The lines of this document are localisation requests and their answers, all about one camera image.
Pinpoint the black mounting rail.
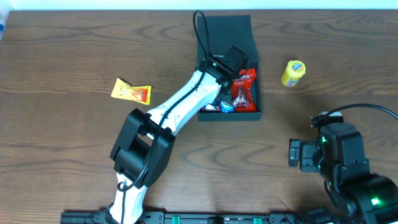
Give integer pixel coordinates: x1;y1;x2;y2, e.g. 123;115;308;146
60;212;303;224

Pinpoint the red Kracie candy bag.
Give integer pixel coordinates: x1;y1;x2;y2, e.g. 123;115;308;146
231;68;257;113

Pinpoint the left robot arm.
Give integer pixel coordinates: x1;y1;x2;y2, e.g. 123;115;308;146
106;58;245;223

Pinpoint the dark green open box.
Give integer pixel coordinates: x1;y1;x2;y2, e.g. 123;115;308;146
198;15;262;121

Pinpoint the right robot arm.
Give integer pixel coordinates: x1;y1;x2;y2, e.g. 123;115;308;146
288;123;397;223

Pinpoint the red Hello Panda box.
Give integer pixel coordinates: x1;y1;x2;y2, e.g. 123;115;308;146
201;102;220;113

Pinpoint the blue Oreo cookie pack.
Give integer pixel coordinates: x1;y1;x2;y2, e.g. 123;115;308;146
220;100;234;113

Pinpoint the white blue object corner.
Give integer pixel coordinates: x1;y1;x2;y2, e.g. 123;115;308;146
0;7;10;40

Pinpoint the yellow orange snack packet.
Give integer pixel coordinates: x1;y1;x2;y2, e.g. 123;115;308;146
111;78;152;105

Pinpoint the yellow candy bottle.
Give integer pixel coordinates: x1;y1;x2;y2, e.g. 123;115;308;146
281;60;306;87

